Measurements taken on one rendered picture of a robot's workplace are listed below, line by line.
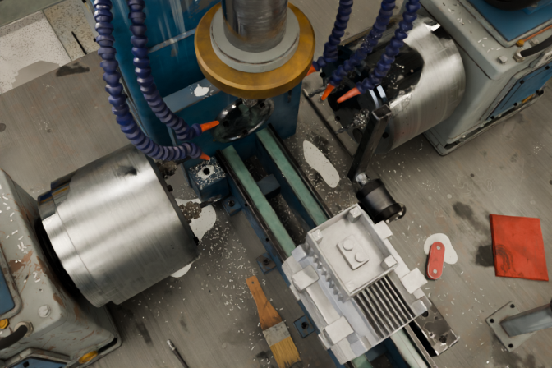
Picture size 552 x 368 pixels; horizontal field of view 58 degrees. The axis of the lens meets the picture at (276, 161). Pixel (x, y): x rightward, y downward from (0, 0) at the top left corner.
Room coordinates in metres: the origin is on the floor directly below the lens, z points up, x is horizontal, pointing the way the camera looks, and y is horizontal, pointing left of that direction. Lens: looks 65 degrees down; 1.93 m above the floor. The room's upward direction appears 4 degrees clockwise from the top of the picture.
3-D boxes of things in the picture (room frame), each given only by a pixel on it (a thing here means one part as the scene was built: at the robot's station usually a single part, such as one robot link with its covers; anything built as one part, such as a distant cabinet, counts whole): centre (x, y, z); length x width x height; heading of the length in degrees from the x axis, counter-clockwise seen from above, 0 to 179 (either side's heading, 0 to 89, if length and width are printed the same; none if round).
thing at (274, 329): (0.15, -0.01, 0.80); 0.21 x 0.05 x 0.01; 30
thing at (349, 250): (0.23, -0.13, 1.11); 0.12 x 0.11 x 0.07; 35
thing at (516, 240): (0.35, -0.58, 0.80); 0.15 x 0.12 x 0.01; 178
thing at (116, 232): (0.25, 0.31, 1.04); 0.37 x 0.25 x 0.25; 125
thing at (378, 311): (0.19, -0.16, 1.01); 0.20 x 0.19 x 0.19; 35
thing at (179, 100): (0.58, 0.11, 0.97); 0.30 x 0.11 x 0.34; 125
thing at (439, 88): (0.64, -0.25, 1.04); 0.41 x 0.25 x 0.25; 125
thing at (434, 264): (0.31, -0.38, 0.81); 0.09 x 0.03 x 0.02; 168
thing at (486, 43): (0.79, -0.47, 0.99); 0.35 x 0.31 x 0.37; 125
